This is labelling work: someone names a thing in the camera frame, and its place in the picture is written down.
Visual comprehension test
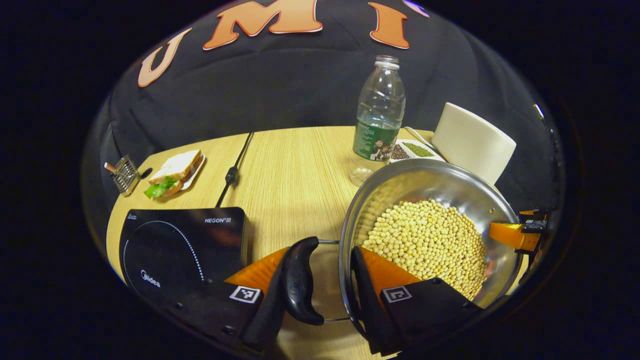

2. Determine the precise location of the heap of yellow soybeans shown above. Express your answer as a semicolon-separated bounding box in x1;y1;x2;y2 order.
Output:
361;199;488;301

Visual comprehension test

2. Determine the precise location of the white divided seasoning tray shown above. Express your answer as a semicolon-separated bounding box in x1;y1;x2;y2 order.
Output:
390;139;446;163

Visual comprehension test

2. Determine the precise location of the white toaster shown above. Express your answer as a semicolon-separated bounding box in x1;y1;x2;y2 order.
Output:
431;102;517;186

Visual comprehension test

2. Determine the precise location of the black backdrop cloth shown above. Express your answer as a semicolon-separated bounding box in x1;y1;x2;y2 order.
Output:
95;0;561;221

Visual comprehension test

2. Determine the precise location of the black power cable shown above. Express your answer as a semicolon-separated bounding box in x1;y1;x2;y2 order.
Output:
215;131;255;208

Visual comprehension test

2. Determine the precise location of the wire mesh basket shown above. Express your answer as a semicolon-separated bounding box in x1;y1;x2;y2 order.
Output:
104;155;142;196

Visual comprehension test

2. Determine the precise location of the sandwich with lettuce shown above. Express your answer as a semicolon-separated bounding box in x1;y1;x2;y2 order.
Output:
144;149;205;199

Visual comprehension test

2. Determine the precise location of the black induction cooktop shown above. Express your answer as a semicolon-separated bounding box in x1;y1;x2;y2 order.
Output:
119;206;251;301

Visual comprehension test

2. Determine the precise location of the clear plastic bottle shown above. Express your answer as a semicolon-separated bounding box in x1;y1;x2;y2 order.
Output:
349;55;407;187

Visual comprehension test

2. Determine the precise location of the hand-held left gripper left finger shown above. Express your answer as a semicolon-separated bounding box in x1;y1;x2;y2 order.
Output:
174;246;291;357

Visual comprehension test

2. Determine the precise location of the white toaster cable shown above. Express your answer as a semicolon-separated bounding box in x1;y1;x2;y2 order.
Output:
403;126;436;150

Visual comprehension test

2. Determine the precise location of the steel pot with black handle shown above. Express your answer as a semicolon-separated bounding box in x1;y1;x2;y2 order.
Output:
282;159;524;343

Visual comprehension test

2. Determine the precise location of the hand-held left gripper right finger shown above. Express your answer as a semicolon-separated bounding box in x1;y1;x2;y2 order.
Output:
350;245;484;357

